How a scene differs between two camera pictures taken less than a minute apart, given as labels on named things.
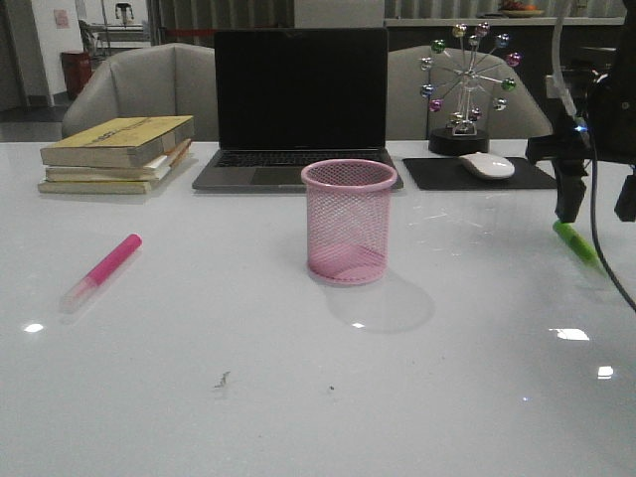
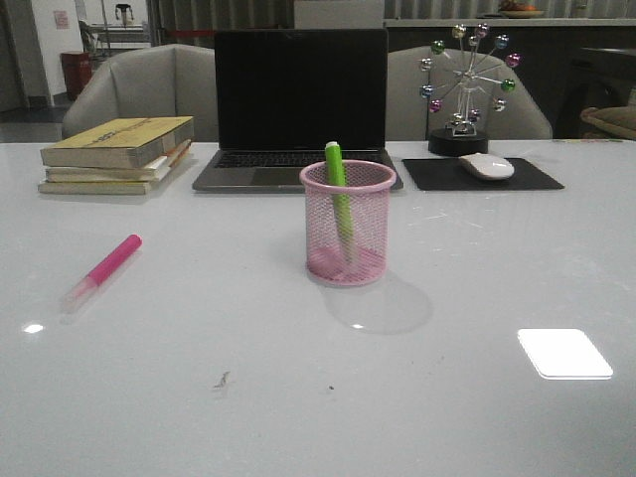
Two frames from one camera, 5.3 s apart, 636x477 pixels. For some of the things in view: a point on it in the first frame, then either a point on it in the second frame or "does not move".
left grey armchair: [169, 79] does not move
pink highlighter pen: [81, 292] does not move
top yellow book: [116, 142] does not move
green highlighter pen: [579, 245] to [341, 200]
